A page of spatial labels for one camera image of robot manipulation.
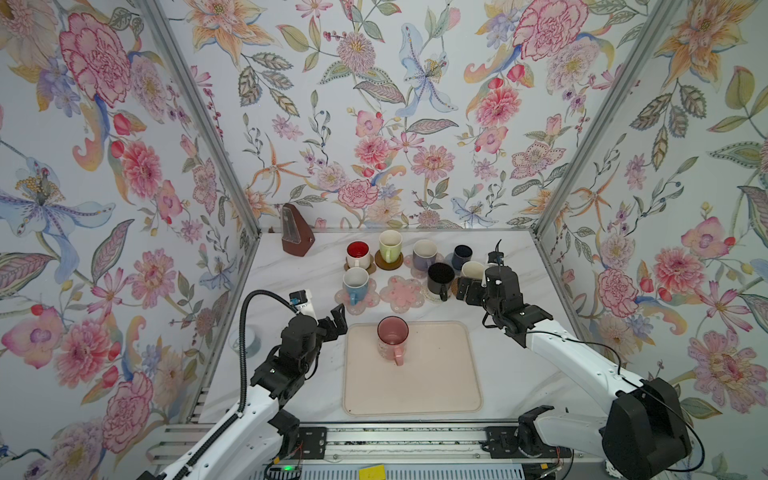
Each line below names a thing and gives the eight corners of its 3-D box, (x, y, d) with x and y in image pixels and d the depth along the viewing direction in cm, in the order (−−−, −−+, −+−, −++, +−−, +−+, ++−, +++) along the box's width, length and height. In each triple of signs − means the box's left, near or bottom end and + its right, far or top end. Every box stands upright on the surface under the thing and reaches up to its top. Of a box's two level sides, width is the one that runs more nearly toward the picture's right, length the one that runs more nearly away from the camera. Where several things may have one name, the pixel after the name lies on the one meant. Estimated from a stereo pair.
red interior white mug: (347, 276, 110) (345, 260, 103) (349, 255, 117) (347, 239, 110) (369, 276, 110) (368, 261, 103) (370, 255, 117) (369, 239, 110)
